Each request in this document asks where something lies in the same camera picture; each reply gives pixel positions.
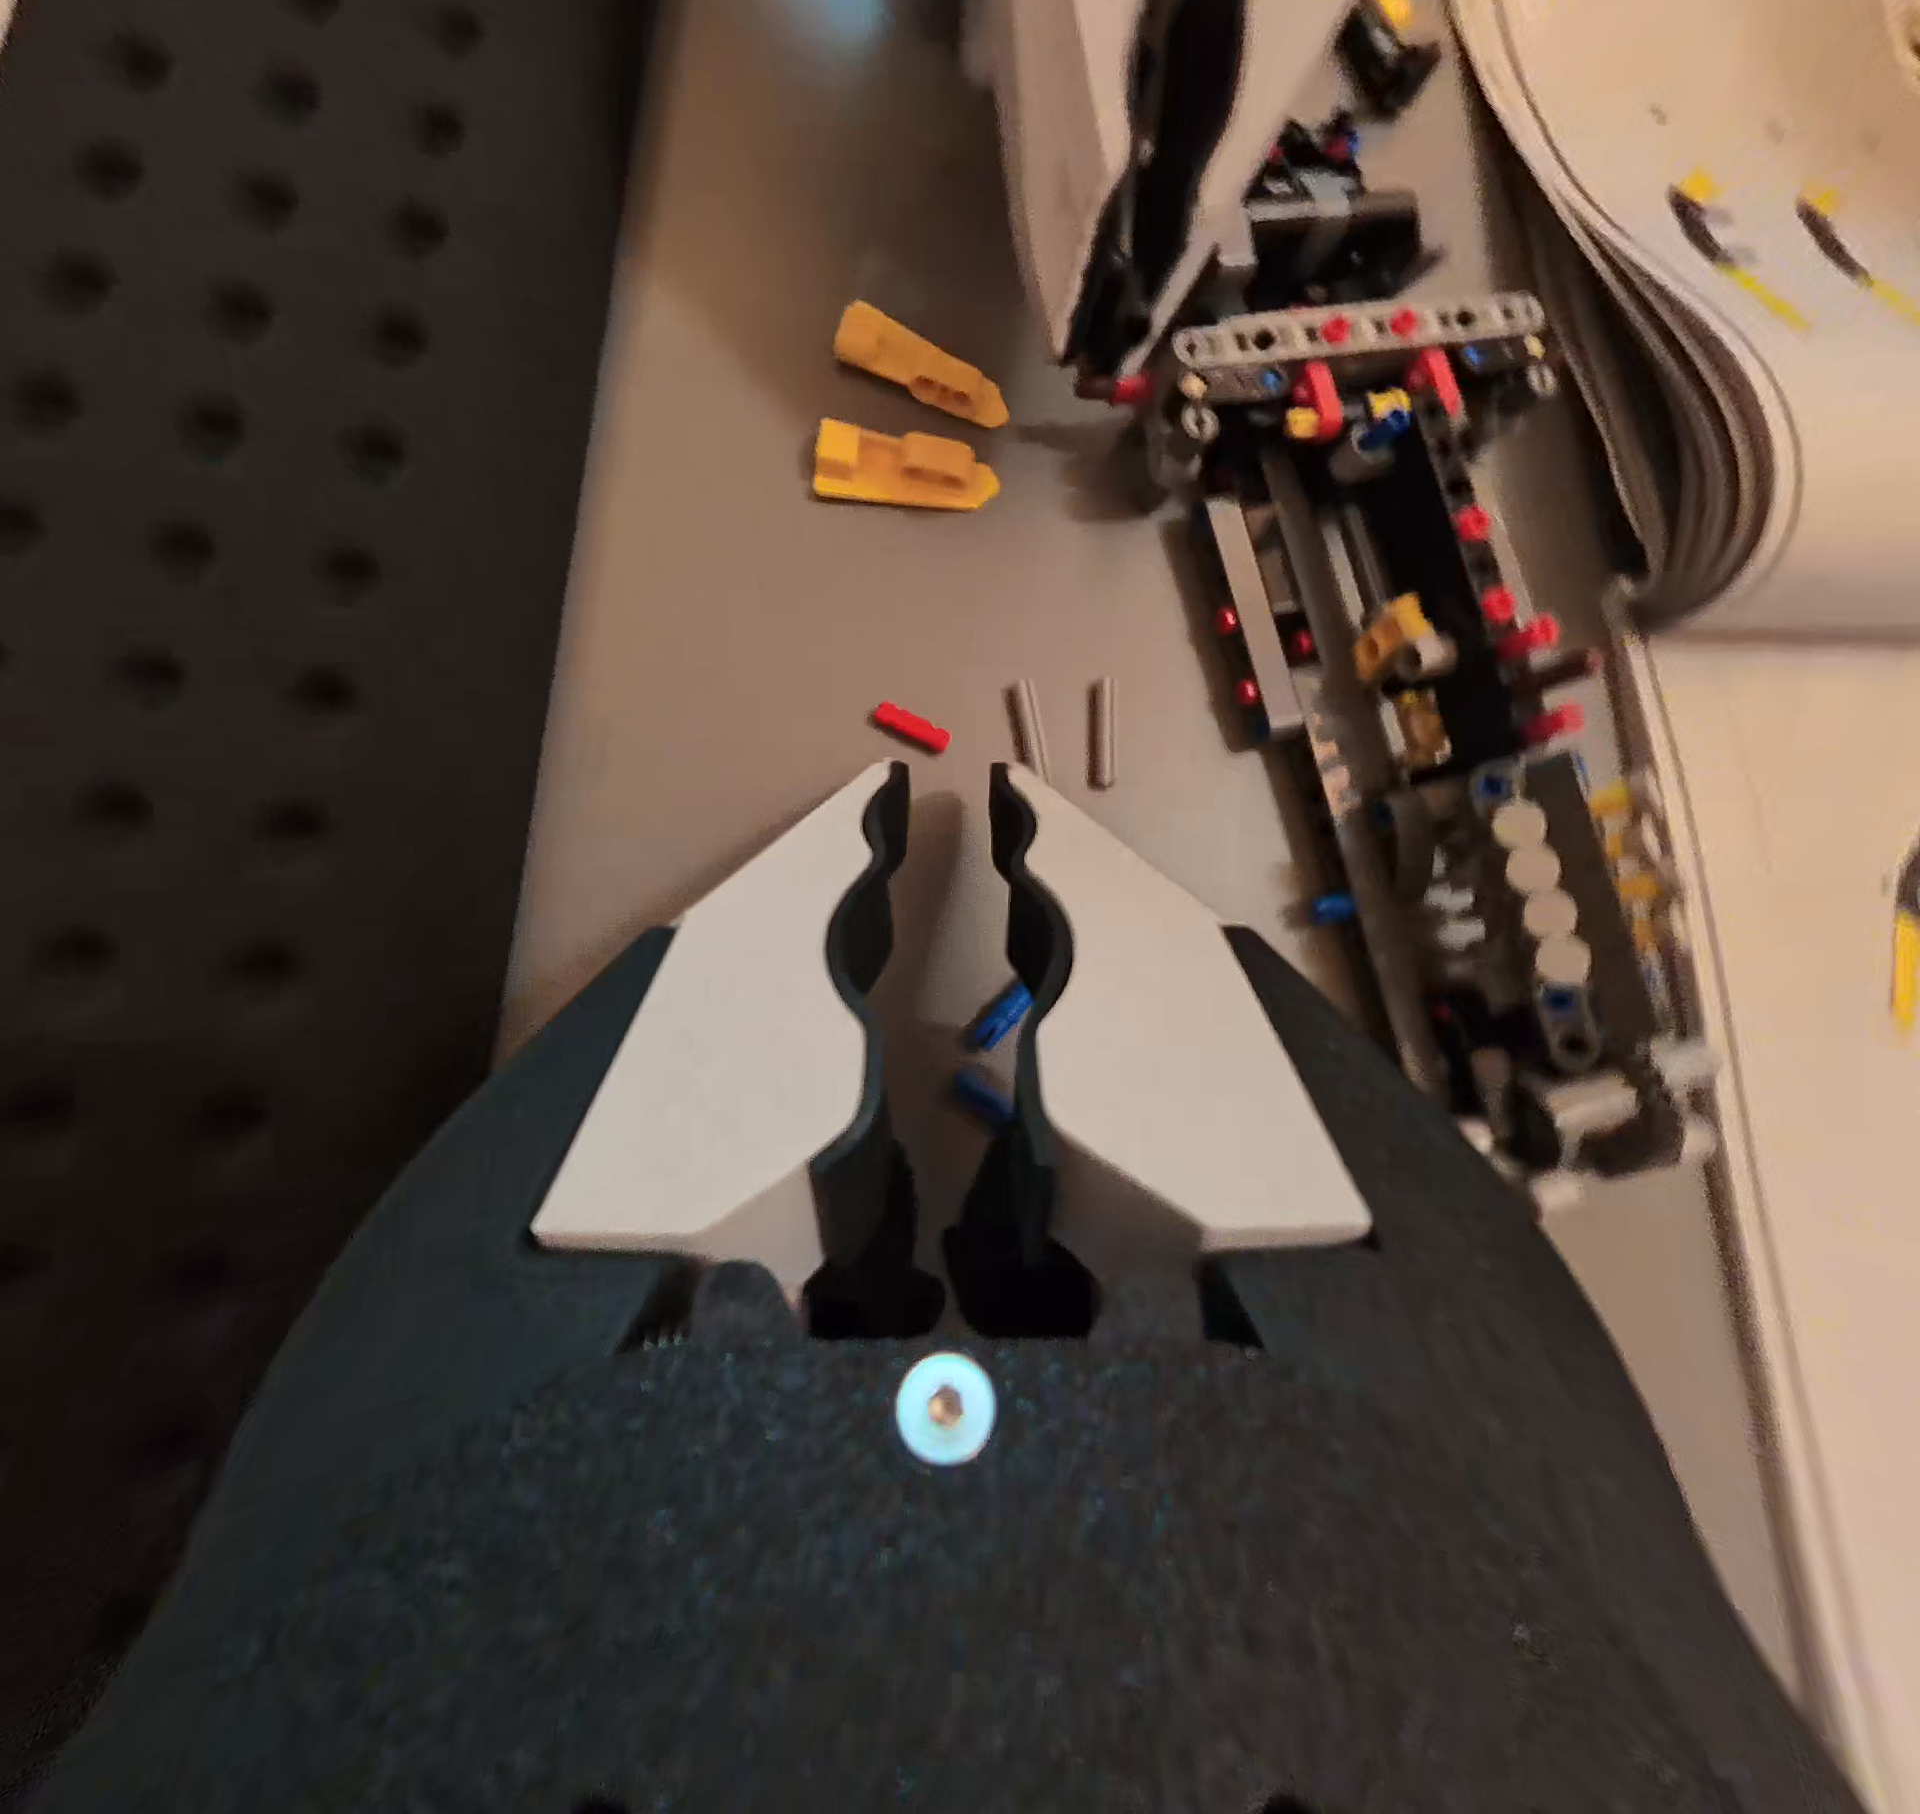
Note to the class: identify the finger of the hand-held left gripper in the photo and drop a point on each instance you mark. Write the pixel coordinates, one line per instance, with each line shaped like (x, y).
(1289, 15)
(1067, 74)

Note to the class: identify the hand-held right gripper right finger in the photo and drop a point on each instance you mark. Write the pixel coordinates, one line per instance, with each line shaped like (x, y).
(1200, 1079)

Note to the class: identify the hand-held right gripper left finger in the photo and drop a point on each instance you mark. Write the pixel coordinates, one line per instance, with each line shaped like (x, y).
(705, 1079)

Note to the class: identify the yellow lego panel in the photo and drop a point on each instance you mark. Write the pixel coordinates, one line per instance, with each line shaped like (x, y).
(919, 364)
(905, 465)

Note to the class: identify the grey lego axle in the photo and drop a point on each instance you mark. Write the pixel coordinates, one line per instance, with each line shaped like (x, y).
(1028, 728)
(1104, 734)

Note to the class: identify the red lego pin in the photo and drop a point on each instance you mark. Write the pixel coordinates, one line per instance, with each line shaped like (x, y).
(912, 728)

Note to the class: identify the lego car chassis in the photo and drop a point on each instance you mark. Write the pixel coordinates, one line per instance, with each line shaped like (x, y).
(1441, 553)

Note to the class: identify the white instruction booklet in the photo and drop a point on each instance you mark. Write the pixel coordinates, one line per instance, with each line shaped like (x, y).
(1800, 1244)

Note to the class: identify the black yellow lego connector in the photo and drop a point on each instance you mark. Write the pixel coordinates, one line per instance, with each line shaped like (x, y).
(1387, 45)

